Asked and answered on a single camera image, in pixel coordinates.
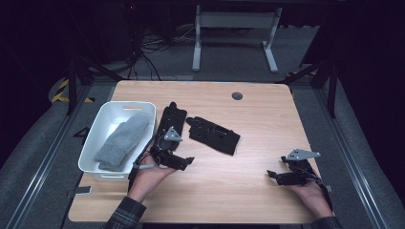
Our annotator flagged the grey mitten with label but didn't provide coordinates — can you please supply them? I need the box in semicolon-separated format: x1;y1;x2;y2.
94;112;151;170

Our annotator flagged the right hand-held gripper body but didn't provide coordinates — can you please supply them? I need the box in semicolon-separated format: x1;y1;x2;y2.
281;148;322;186

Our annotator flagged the right hand-held gripper cable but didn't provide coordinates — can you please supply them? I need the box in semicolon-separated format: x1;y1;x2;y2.
304;170;334;194

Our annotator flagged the bundle of black floor cables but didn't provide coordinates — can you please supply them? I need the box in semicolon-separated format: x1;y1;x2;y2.
125;22;199;81

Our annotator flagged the black glove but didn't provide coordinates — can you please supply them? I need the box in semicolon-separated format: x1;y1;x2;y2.
185;115;242;156
152;101;188;153

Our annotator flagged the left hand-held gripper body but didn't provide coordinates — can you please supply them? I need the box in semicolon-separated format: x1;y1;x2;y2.
151;126;183;167

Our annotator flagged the grey metal desk frame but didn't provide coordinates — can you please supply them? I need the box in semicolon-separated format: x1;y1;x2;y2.
191;4;283;73

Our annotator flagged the yellow black hazard tape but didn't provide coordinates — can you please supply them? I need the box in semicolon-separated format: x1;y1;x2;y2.
51;78;96;104

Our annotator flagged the aluminium floor rail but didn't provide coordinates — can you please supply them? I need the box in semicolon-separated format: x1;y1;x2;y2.
5;85;94;229
313;89;387;229

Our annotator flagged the white plastic bin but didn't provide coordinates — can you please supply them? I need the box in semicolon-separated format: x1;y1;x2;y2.
77;100;157;183

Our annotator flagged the person's right hand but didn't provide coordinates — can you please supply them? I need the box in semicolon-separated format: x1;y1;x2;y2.
286;181;333;220

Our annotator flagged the black tripod stand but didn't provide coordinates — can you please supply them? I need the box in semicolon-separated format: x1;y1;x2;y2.
276;59;339;119
65;53;126;116

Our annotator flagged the person's left hand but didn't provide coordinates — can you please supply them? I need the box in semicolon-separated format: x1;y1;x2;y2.
128;161;177;202

